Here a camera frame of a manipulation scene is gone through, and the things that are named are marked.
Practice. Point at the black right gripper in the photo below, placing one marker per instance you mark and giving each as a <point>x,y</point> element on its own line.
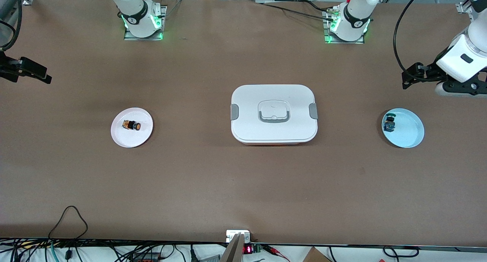
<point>11,69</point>

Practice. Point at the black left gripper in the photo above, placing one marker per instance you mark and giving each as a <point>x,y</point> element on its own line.
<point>428,71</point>

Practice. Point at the orange push button switch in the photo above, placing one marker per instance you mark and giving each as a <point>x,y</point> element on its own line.
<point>132,125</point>

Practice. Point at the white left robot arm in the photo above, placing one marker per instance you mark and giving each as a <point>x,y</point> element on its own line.
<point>462,53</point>

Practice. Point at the white lunch box grey latches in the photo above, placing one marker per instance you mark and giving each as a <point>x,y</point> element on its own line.
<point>274,130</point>

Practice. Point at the light blue round plate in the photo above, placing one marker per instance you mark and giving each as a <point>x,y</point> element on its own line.
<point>409,130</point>

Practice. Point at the pink round plate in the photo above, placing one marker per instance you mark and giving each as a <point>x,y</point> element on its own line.
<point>129,138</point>

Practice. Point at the brown cardboard piece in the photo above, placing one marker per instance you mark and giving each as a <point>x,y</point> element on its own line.
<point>315,256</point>

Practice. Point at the red digit display module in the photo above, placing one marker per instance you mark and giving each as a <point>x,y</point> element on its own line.
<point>249,249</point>

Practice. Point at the white power socket block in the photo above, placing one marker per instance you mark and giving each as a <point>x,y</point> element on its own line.
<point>232,233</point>

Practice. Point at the blue push button switch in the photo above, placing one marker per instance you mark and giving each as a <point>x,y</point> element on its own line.
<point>389,123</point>

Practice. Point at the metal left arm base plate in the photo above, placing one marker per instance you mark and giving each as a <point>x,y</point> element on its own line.
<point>342,42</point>

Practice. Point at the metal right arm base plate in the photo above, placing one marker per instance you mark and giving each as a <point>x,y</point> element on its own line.
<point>131,37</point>

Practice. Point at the wooden camera post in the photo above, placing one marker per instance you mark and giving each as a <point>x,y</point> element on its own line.
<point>233,250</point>

